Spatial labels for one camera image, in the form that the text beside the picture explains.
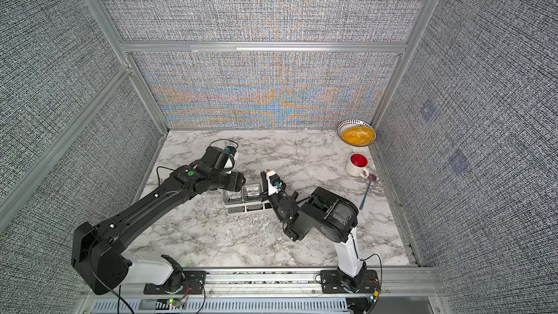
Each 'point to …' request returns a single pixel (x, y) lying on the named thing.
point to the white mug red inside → (356, 165)
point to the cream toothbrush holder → (235, 208)
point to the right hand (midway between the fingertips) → (263, 169)
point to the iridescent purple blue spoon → (370, 178)
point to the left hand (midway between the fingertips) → (242, 177)
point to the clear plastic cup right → (251, 192)
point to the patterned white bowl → (357, 133)
